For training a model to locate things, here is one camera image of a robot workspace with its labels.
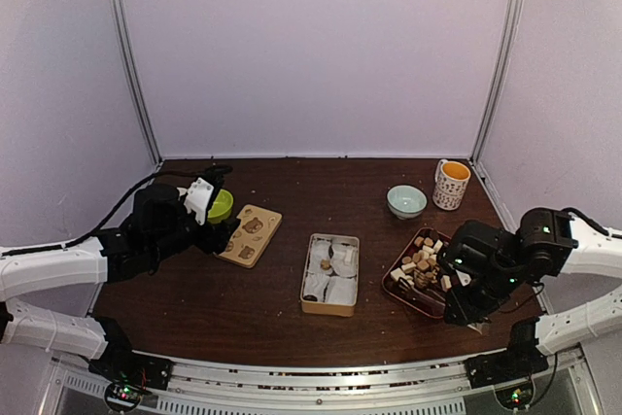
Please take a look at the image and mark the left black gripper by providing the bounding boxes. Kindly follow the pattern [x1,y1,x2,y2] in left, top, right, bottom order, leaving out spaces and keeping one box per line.
[150,211,239,263]

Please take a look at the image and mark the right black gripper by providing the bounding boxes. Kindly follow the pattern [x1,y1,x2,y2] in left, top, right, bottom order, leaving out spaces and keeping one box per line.
[444,263,525,327]

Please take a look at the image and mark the metal tongs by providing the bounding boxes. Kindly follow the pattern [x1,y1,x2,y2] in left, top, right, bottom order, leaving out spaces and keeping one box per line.
[396,278,446,320]

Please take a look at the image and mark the tan bear tin lid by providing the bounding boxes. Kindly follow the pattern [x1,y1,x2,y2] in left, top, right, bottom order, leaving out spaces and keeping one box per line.
[217,204,283,268]

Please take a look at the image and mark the white chocolate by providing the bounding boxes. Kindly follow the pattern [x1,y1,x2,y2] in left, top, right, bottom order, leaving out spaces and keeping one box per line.
[344,248,356,264]

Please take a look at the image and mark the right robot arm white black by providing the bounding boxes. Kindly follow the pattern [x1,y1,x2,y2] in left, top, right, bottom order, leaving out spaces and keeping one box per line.
[439,208,621,388]

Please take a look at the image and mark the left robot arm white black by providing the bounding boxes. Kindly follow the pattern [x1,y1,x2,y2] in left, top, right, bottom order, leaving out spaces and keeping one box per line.
[1,179,240,384]

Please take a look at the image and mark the white chocolate block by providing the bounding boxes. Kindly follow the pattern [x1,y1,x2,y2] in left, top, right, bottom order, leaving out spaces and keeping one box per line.
[390,267,406,282]

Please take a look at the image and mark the lime green plastic bowl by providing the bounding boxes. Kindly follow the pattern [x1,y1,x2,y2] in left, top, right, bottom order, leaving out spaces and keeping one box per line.
[207,189,234,225]

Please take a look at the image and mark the red rectangular tray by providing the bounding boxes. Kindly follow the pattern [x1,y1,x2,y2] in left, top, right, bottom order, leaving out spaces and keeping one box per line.
[382,227,451,320]

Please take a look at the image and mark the pale green ceramic bowl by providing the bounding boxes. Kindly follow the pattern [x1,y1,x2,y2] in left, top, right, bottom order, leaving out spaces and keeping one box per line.
[386,185,428,220]

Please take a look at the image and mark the tan tin box with paper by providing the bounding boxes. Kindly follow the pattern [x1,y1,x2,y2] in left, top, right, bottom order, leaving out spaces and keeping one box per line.
[299,233,360,318]

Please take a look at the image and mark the patterned mug yellow inside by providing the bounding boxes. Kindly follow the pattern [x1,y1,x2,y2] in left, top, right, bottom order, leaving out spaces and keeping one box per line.
[432,159,471,211]

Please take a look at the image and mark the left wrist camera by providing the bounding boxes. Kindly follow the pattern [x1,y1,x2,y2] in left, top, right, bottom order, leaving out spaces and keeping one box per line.
[179,166,229,225]

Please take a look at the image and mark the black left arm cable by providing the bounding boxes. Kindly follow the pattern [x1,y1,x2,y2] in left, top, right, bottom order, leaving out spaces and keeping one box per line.
[0,163,232,260]

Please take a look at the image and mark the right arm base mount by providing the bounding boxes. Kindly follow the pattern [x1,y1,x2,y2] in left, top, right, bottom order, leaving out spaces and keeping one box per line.
[465,349,549,389]

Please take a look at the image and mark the front aluminium rail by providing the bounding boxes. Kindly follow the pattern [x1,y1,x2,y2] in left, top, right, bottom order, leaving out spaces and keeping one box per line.
[48,331,599,415]

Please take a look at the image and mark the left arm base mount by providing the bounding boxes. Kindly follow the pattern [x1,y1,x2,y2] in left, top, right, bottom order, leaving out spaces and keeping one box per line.
[86,345,174,390]

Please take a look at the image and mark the left aluminium frame post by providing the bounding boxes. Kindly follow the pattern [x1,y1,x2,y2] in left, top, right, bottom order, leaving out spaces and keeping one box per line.
[110,0,162,166]

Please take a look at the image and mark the aluminium frame post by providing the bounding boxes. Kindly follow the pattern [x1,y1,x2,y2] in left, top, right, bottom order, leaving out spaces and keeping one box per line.
[110,0,162,166]
[470,0,524,166]

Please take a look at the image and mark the right aluminium frame post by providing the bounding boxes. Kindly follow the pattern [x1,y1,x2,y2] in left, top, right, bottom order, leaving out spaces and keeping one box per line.
[470,0,524,166]

